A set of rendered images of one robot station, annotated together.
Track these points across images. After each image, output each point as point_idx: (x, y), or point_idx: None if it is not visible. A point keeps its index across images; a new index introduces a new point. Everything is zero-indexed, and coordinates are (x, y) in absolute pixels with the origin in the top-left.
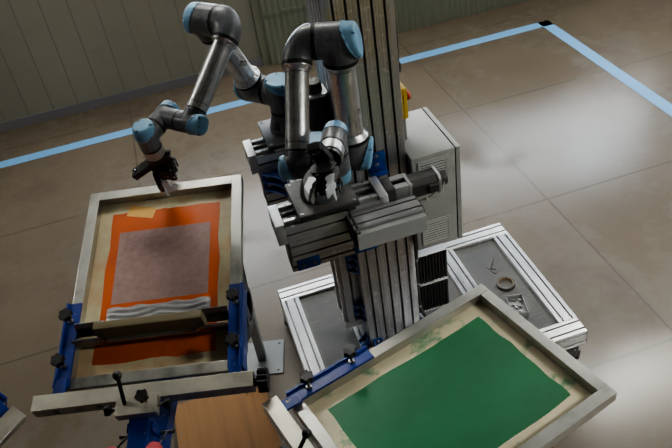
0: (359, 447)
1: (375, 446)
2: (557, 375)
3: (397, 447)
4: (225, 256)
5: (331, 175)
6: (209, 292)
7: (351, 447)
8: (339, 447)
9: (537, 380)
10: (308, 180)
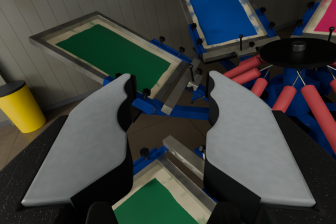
0: (190, 217)
1: (178, 220)
2: None
3: (161, 221)
4: None
5: (63, 172)
6: None
7: (197, 217)
8: (206, 216)
9: None
10: (273, 149)
